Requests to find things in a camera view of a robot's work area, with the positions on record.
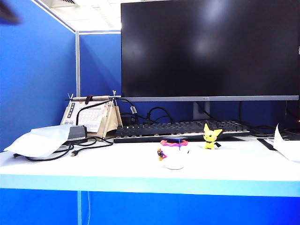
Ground large black computer monitor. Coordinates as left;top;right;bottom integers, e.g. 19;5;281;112
120;0;300;102

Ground white paper sheet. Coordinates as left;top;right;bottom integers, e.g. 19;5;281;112
272;122;300;163

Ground black USB cable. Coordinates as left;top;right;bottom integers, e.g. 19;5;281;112
12;136;114;163

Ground beige tent desk calendar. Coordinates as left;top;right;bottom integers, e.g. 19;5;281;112
60;90;123;138

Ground black monitor cables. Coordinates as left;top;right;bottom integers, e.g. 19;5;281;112
238;101;281;137

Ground white plastic bag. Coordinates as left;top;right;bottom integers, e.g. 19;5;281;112
2;124;71;158

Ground black looped cable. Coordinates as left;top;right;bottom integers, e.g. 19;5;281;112
143;106;174;124

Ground white jar doll red trim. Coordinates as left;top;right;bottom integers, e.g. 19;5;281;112
157;135;191;170

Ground grey monitor stand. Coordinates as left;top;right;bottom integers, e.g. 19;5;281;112
193;101;210;121

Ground yellow Pichu figure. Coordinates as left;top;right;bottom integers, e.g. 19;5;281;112
202;123;223;150

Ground black mechanical keyboard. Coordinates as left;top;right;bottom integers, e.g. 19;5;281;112
113;120;251;144

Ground black grey adapter hub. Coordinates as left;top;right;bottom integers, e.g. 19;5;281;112
67;125;88;142

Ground black cable with ferrite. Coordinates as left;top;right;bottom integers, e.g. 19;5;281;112
75;97;137;128

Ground aluminium partition post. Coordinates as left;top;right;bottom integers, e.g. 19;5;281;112
75;30;81;97

